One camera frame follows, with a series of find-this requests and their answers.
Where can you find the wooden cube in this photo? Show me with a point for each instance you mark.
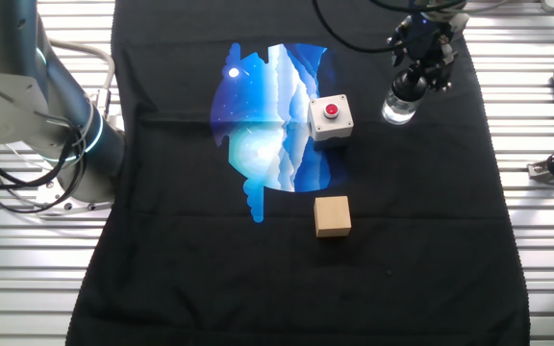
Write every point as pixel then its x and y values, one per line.
pixel 332 216

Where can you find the grey box with red button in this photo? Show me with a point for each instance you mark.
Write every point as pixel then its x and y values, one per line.
pixel 342 120

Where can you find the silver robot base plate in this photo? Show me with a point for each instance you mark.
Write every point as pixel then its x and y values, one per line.
pixel 56 194

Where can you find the black cloth with blue print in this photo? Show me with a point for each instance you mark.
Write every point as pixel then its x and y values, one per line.
pixel 209 288

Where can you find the clear glass jar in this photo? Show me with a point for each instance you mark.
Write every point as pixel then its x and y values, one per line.
pixel 397 113

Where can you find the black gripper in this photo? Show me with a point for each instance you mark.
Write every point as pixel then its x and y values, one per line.
pixel 423 38

